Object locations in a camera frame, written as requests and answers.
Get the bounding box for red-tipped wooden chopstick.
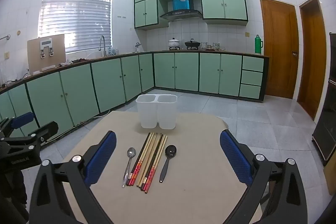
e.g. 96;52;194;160
126;132;152;186

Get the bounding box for metal spoon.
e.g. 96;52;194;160
122;147;136;188

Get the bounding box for bamboo chopstick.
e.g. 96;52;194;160
141;135;167;192

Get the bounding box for black plastic spoon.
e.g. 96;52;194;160
159;144;177;183

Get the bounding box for green lower kitchen cabinets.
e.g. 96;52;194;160
1;51;269;136

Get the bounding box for chrome kitchen faucet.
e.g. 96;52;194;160
98;35;107;57

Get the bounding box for cardboard box with device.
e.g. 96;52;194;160
27;34;66;75

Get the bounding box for white two-compartment utensil holder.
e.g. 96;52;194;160
136;94;178;130

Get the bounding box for white window blind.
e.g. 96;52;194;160
38;0;112;53

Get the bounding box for brown wooden door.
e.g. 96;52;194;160
260;0;299;98
297;0;326;119

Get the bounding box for white cooking pot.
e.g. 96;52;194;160
169;38;181;50

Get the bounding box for green thermos bottle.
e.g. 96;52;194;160
255;35;263;54

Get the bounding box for black wok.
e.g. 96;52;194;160
185;39;201;50

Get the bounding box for black range hood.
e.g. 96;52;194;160
161;9;203;22

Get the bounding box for blue box above hood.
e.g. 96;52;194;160
173;0;190;11

